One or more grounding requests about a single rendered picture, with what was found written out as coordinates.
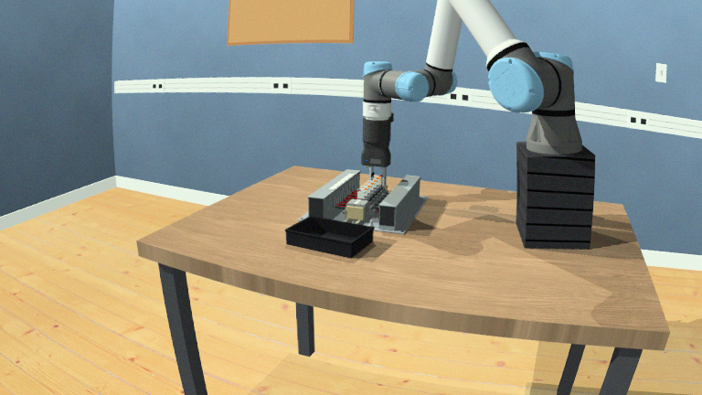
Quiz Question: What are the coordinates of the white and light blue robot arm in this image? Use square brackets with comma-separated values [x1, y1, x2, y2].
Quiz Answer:
[363, 0, 582, 155]

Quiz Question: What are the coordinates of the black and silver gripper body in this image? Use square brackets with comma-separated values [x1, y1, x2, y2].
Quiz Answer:
[361, 102, 394, 167]

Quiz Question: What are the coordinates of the grey panel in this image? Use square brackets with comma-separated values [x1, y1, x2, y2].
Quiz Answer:
[297, 169, 428, 234]

